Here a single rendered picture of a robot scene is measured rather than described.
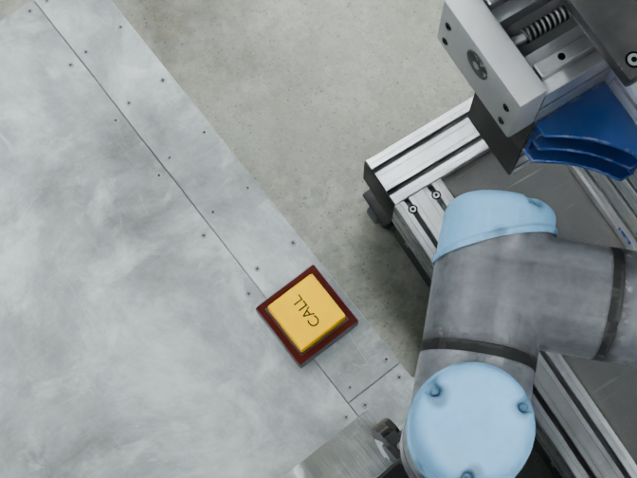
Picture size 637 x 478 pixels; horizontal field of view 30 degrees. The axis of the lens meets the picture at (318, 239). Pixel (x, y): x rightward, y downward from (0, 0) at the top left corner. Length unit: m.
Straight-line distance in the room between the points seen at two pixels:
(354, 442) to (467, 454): 0.48
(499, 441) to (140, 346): 0.66
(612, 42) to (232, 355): 0.51
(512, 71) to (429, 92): 1.06
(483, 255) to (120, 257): 0.65
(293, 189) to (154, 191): 0.85
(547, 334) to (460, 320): 0.06
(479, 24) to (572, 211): 0.82
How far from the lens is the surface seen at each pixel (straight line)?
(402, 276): 2.13
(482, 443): 0.72
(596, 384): 1.93
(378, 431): 0.97
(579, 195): 1.99
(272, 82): 2.24
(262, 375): 1.29
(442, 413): 0.72
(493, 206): 0.77
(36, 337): 1.33
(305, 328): 1.26
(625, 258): 0.78
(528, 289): 0.76
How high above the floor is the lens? 2.07
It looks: 75 degrees down
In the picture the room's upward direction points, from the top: 2 degrees counter-clockwise
